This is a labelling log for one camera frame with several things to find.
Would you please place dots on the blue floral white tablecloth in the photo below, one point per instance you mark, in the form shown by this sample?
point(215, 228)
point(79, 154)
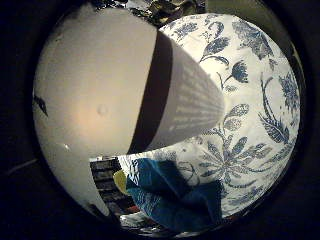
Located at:
point(246, 126)

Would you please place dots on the white spray bottle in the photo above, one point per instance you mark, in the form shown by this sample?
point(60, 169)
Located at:
point(100, 90)

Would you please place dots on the metal storage shelf rack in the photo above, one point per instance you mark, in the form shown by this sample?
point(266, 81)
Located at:
point(106, 186)

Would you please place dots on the blue striped cloth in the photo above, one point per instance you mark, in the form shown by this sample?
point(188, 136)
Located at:
point(173, 200)

